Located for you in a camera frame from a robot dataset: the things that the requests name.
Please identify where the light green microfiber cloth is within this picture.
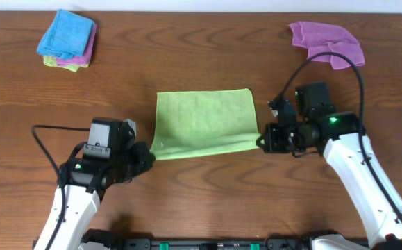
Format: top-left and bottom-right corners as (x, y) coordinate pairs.
(151, 88), (260, 160)

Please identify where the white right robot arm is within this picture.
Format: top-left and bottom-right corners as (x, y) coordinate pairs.
(256, 112), (402, 249)

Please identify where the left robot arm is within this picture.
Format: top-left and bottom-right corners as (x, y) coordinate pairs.
(33, 142), (156, 250)

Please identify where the crumpled purple cloth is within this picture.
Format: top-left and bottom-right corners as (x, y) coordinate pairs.
(288, 22), (365, 67)

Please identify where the folded purple cloth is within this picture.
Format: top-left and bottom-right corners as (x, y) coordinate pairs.
(56, 23), (97, 67)

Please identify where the folded green cloth in stack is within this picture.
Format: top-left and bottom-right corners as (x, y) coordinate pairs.
(43, 56), (91, 72)

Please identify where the folded blue cloth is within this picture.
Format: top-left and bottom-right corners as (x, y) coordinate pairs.
(37, 9), (94, 60)

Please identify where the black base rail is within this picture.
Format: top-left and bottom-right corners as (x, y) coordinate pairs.
(82, 228), (371, 250)

